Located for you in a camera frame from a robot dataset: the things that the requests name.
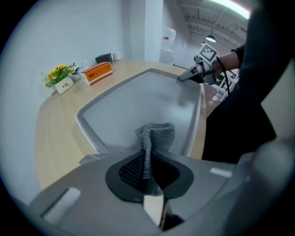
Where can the white cup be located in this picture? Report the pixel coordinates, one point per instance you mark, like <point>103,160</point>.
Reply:
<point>116,56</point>

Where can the grey metal tray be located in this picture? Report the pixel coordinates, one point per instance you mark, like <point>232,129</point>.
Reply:
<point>143,101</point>

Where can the white pot with yellow flowers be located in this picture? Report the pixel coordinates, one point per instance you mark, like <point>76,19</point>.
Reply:
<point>61,77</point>

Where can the person's right forearm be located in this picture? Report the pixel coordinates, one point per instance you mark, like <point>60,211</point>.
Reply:
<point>227,61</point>

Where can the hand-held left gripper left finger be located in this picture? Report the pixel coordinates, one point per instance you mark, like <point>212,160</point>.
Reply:
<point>92,184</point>

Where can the white metal rack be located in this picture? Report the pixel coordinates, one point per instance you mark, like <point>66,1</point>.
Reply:
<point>227,85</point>

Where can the clear water bottle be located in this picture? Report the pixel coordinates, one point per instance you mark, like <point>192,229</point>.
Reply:
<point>169,38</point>

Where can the pendant lamp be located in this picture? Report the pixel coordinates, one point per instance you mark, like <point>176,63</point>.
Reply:
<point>210,38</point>

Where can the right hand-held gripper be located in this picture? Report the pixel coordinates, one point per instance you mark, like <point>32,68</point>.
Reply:
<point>207,55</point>

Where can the orange tissue box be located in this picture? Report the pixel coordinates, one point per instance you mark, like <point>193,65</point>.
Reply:
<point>98,72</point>

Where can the grey cloth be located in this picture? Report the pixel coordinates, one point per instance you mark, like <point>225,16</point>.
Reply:
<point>159,136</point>

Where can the person's dark clothing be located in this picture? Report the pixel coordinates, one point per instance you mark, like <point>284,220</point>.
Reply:
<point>244,103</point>

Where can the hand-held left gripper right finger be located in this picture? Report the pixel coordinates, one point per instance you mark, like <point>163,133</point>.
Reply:
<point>198,175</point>

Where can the clear plastic bag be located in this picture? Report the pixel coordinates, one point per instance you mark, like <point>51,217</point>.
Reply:
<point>83,65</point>

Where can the black box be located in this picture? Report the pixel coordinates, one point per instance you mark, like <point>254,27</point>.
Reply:
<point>103,58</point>

